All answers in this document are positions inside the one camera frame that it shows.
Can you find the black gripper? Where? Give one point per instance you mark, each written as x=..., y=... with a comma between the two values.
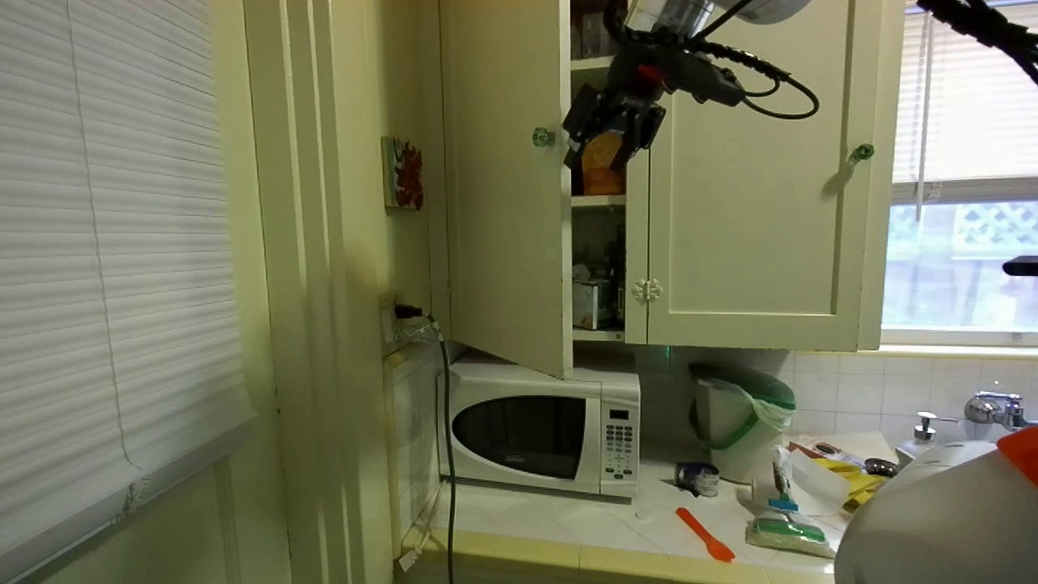
x=653, y=67

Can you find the cream cabinet door with metal knob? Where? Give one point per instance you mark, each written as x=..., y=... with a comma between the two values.
x=498, y=215

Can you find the cream cabinet door with green knob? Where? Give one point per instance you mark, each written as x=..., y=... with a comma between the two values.
x=757, y=249

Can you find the orange box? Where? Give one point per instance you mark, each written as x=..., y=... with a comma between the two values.
x=602, y=167

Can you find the glass jar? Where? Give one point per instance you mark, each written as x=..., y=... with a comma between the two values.
x=587, y=304

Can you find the white microwave oven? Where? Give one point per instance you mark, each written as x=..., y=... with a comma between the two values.
x=539, y=433

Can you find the white bucket with green lid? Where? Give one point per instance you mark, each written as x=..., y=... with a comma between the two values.
x=746, y=417

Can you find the orange plastic spatula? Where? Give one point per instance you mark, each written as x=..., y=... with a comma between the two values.
x=700, y=533

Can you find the crumpled clear plastic bag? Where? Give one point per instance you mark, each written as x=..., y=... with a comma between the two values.
x=844, y=474

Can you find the green and blue scrub brush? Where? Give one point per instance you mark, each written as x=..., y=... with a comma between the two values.
x=788, y=533

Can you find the chrome sink faucet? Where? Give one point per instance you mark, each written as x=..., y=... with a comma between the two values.
x=994, y=411

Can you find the white plug connector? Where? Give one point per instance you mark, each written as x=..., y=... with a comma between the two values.
x=408, y=553

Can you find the white slatted window blind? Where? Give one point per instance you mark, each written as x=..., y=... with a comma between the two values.
x=109, y=269

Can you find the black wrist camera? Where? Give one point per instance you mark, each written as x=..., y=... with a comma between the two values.
x=720, y=83

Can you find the red framed wall decoration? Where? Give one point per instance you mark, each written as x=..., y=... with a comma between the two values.
x=404, y=173

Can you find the wall power outlet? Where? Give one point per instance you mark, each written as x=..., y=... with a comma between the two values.
x=390, y=324

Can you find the window with white frame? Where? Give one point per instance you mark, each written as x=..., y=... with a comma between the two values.
x=952, y=269

